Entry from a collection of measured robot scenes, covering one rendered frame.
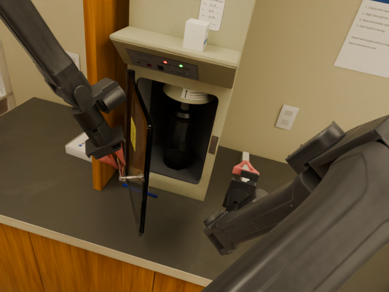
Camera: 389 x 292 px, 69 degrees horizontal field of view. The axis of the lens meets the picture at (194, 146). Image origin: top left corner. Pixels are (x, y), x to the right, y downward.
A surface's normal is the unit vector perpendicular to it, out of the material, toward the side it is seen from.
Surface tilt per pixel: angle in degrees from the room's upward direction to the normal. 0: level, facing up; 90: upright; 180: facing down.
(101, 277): 90
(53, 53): 76
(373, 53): 90
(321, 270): 39
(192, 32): 90
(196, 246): 0
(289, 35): 90
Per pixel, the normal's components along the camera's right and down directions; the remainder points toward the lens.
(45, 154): 0.16, -0.81
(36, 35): 0.72, 0.41
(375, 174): 0.05, -0.29
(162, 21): -0.22, 0.53
